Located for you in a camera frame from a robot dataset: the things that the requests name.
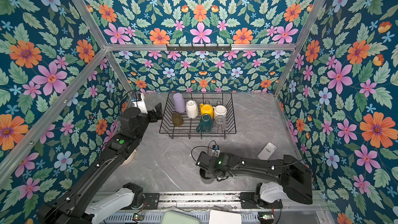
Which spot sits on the black mug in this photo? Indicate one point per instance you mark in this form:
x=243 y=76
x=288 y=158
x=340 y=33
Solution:
x=207 y=177

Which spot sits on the black wire dish rack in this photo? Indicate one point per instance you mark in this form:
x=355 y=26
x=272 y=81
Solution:
x=188 y=129

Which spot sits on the olive tinted glass cup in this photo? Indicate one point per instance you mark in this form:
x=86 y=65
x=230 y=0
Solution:
x=177 y=119

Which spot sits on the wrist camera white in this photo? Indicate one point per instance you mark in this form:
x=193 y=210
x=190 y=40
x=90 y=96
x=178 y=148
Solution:
x=138 y=100
x=215 y=151

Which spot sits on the cream mug green handle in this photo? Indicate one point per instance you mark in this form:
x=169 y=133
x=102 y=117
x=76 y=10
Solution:
x=205 y=125

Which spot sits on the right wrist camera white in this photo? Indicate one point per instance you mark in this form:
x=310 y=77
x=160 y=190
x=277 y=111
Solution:
x=215 y=151

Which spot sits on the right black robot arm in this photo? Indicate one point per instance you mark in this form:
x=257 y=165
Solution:
x=291 y=174

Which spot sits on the aluminium front rail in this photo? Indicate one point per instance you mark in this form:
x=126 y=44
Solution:
x=191 y=200

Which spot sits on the white box front edge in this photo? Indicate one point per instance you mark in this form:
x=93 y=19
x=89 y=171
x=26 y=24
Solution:
x=221 y=217

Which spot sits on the white fluted mug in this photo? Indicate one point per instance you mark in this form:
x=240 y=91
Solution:
x=192 y=110

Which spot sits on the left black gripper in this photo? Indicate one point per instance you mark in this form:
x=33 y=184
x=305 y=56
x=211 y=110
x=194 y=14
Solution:
x=154 y=117

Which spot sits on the cream plate at left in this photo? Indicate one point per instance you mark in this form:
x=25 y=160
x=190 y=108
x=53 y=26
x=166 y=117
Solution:
x=129 y=159

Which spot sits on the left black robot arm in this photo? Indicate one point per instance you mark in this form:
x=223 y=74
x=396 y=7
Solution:
x=75 y=206

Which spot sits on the yellow mug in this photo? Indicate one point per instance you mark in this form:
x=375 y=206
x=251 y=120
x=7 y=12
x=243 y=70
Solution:
x=207 y=109

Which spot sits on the white mug red inside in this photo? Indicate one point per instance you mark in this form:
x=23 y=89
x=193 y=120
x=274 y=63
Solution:
x=220 y=111

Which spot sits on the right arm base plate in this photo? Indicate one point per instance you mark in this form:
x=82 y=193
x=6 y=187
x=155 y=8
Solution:
x=249 y=200

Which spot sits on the pale green tray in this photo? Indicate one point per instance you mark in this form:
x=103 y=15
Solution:
x=171 y=217

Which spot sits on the white remote control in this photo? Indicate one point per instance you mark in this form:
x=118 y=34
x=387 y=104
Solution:
x=267 y=151

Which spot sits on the black wall hook rail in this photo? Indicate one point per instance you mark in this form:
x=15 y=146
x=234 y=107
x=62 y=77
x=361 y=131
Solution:
x=194 y=48

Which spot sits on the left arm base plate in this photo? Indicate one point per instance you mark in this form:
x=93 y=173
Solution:
x=150 y=202

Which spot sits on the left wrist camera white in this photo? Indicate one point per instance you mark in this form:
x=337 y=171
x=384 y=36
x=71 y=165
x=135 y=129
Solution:
x=138 y=100

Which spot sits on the clear glass cup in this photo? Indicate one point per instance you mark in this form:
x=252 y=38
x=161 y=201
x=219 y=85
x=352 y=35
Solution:
x=220 y=124

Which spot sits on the lilac plastic cup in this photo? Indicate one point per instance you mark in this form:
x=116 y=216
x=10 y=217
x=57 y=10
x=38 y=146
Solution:
x=179 y=103

